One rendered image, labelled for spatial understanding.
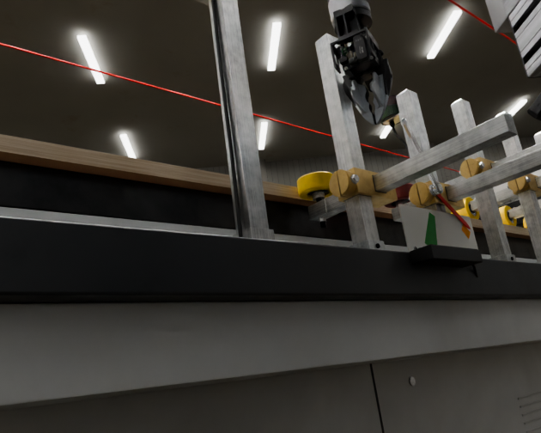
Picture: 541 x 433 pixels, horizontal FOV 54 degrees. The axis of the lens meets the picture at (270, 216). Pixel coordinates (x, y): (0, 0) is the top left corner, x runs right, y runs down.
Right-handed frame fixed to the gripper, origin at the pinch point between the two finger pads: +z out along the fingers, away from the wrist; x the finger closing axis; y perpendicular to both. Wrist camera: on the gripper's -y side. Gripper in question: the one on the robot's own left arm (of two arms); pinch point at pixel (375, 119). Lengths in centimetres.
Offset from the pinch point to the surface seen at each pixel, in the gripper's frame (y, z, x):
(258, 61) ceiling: -610, -478, -328
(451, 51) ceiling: -816, -479, -46
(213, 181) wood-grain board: 9.1, 5.2, -30.1
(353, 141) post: -2.6, 1.4, -5.7
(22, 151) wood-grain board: 41, 5, -42
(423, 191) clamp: -22.1, 8.5, 1.1
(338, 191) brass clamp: 0.7, 11.3, -9.1
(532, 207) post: -72, 6, 19
